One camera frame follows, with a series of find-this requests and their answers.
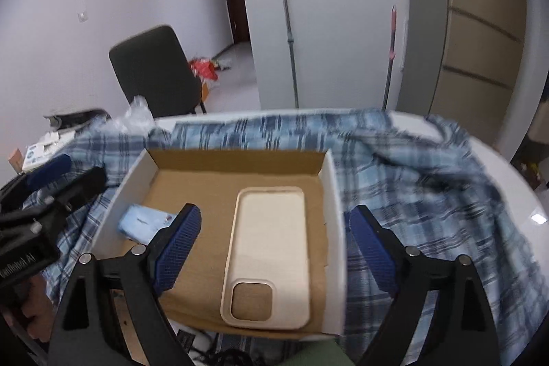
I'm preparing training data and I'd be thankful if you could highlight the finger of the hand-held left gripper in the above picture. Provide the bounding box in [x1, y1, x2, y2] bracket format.
[45, 166, 108, 214]
[23, 154, 72, 192]

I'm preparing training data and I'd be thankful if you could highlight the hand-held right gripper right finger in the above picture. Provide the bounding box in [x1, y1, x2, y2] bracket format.
[348, 204, 502, 366]

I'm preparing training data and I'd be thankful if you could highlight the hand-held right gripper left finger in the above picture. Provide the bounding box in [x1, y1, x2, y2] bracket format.
[46, 202, 202, 366]

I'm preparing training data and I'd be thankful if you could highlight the light blue tissue pack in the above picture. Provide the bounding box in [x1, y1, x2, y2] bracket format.
[118, 204, 178, 244]

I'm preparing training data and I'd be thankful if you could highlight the shallow cardboard box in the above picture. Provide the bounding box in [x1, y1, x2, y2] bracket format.
[92, 148, 348, 339]

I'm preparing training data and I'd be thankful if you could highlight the round cork coaster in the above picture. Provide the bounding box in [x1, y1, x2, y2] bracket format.
[220, 186, 312, 331]

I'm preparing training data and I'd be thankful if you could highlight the person's left hand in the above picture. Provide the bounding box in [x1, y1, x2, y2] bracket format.
[16, 275, 57, 334]

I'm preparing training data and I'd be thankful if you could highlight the clear plastic bag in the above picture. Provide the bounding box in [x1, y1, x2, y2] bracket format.
[122, 96, 159, 134]

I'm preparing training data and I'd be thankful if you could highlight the blue plaid cloth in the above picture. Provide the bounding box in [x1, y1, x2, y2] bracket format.
[23, 108, 547, 366]

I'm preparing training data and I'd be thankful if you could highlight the green cloth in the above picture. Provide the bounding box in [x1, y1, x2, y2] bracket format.
[281, 341, 358, 366]

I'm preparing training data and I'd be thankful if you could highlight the dark grey chair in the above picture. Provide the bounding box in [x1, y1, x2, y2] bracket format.
[108, 25, 207, 118]

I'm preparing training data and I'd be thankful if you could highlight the red plastic bag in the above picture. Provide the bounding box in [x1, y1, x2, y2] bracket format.
[190, 57, 219, 81]

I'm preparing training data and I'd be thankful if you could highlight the black cable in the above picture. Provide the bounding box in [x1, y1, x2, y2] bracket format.
[178, 329, 262, 366]

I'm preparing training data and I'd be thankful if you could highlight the red handled broom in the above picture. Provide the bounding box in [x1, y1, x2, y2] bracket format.
[381, 5, 397, 111]

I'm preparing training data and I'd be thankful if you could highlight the green handled mop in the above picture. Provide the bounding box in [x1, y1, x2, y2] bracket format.
[275, 0, 300, 109]

